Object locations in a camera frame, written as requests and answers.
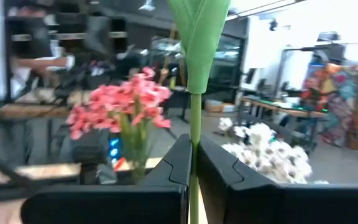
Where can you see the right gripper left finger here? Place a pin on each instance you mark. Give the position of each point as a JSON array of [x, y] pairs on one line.
[[104, 205]]

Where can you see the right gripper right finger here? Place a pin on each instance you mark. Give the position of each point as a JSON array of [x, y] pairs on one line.
[[291, 205]]

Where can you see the white spotted artificial flower bunch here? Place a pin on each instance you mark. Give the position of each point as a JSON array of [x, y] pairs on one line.
[[284, 165], [253, 133]]

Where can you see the dark red artificial tulip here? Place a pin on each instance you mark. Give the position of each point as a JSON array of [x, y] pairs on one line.
[[197, 46]]

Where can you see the black computer tower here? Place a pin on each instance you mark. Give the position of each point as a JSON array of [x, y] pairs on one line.
[[85, 152]]

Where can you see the wooden top desk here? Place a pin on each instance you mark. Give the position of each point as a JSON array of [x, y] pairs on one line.
[[275, 105]]

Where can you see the wooden workbench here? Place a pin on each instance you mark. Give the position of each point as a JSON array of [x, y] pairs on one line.
[[42, 110]]

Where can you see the cardboard box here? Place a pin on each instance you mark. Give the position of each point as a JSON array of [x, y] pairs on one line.
[[213, 105], [228, 108]]

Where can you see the colourful mandala tapestry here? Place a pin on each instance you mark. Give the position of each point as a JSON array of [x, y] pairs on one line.
[[353, 102]]

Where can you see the black aluminium table frame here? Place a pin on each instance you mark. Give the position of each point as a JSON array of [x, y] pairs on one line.
[[11, 189]]

